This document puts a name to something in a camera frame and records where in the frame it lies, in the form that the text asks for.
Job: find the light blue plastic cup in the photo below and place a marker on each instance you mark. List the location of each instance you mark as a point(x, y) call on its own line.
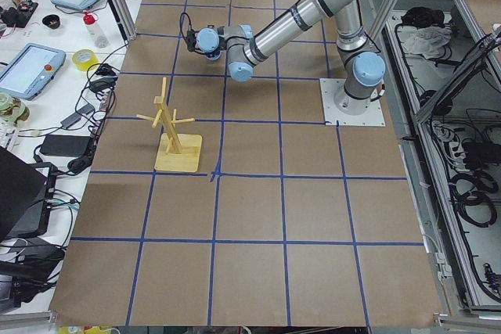
point(213, 55)

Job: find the small black bowl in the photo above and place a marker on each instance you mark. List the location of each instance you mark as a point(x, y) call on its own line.
point(52, 21)

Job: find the clear bottle red cap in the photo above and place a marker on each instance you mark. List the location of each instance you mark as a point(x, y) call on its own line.
point(99, 38)

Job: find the wooden mug tree stand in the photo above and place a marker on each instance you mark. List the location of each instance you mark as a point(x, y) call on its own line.
point(176, 152)

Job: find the black laptop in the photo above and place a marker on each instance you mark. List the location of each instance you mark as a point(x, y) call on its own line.
point(26, 189)

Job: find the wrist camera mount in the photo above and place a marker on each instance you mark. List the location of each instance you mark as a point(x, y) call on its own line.
point(190, 40)

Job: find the yellow tape roll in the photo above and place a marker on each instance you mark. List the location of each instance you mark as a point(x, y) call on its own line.
point(85, 59)

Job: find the black power adapter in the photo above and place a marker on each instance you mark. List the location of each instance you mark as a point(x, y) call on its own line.
point(65, 145)

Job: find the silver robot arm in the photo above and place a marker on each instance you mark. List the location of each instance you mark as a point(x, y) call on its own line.
point(245, 49)

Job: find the white crumpled cloth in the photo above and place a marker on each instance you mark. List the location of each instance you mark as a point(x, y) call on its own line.
point(428, 42)

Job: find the near blue teach pendant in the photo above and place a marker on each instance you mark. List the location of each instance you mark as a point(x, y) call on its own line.
point(31, 70)

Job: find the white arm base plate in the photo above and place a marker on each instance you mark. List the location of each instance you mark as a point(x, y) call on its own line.
point(339, 109)

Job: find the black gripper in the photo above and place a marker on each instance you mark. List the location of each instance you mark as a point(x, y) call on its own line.
point(211, 55)

